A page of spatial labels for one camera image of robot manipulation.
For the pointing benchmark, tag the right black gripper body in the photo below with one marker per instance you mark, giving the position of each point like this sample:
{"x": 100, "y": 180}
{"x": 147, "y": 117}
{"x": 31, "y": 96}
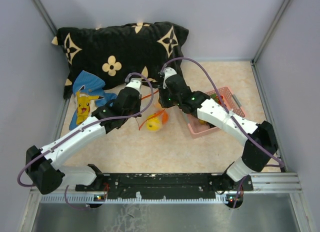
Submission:
{"x": 167, "y": 100}

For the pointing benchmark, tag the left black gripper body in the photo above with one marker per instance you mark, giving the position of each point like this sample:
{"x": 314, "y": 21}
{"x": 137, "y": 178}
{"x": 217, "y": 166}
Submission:
{"x": 136, "y": 109}

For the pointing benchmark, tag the yellow orange peach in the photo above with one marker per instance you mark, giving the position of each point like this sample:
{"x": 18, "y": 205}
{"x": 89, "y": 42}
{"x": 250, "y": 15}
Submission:
{"x": 162, "y": 113}

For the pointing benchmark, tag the clear orange zip top bag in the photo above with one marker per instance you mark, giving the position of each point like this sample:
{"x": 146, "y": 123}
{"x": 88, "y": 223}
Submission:
{"x": 141, "y": 120}

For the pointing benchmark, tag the yellow lemon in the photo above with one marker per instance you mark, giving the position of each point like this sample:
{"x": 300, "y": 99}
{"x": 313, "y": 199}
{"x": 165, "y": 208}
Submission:
{"x": 153, "y": 123}

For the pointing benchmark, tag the red strawberries with leaves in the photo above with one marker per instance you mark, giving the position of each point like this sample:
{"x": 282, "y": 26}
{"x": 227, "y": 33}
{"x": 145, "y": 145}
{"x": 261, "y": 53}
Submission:
{"x": 218, "y": 99}

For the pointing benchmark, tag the pink plastic basket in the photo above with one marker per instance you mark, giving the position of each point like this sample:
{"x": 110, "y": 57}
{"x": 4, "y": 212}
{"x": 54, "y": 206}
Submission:
{"x": 232, "y": 103}

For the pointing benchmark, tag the brown longan bunch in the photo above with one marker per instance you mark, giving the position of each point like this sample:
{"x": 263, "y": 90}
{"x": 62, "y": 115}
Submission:
{"x": 202, "y": 122}

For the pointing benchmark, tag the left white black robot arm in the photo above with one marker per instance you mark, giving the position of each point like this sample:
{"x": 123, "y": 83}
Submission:
{"x": 45, "y": 166}

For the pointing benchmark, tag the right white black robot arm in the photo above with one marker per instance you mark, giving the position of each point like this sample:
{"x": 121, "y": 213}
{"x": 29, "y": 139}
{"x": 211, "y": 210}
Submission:
{"x": 258, "y": 140}

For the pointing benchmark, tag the blue Pikachu cloth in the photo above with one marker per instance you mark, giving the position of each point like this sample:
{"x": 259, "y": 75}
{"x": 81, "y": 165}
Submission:
{"x": 89, "y": 95}

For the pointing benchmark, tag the black floral plush pillow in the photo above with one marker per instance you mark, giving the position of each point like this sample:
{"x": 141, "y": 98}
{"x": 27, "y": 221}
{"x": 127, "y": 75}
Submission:
{"x": 111, "y": 53}

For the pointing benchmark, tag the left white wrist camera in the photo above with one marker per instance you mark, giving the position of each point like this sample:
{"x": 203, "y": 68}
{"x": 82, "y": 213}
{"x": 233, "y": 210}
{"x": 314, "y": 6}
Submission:
{"x": 134, "y": 83}

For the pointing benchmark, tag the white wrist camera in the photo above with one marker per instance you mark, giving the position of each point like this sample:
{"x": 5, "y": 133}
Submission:
{"x": 168, "y": 72}
{"x": 134, "y": 83}

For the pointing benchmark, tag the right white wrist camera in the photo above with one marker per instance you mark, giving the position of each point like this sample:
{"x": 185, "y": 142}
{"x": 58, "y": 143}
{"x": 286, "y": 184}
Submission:
{"x": 168, "y": 72}

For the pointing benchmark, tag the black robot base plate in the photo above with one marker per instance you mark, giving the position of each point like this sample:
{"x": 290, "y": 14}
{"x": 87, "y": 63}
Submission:
{"x": 159, "y": 186}

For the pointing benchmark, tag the aluminium frame rail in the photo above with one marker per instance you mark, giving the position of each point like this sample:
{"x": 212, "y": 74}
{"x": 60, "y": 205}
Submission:
{"x": 255, "y": 183}

